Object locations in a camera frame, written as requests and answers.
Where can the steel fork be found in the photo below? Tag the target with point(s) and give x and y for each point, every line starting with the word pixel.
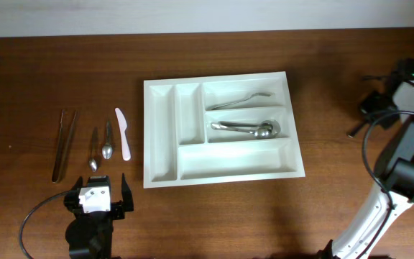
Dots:
pixel 264 94
pixel 354 131

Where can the steel kitchen tongs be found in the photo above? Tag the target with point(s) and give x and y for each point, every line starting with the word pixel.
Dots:
pixel 63 148

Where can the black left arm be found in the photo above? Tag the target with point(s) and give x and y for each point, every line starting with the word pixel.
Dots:
pixel 89 235

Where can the small steel teaspoon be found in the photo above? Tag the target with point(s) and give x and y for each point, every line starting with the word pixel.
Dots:
pixel 92 162

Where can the large steel spoon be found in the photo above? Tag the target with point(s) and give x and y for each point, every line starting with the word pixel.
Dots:
pixel 258 133
pixel 238 124

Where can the white plastic knife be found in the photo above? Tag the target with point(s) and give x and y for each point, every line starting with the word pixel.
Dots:
pixel 125 151

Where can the white plastic cutlery tray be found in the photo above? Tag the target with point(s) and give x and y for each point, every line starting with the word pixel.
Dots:
pixel 181 148

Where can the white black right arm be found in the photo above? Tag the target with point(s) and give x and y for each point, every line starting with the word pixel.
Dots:
pixel 392 192

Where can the steel teaspoon wide handle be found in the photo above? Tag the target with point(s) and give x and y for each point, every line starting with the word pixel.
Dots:
pixel 107 149

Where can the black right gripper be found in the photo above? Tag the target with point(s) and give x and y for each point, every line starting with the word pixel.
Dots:
pixel 373 102

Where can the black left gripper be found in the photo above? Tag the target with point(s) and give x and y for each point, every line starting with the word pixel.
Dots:
pixel 119 208

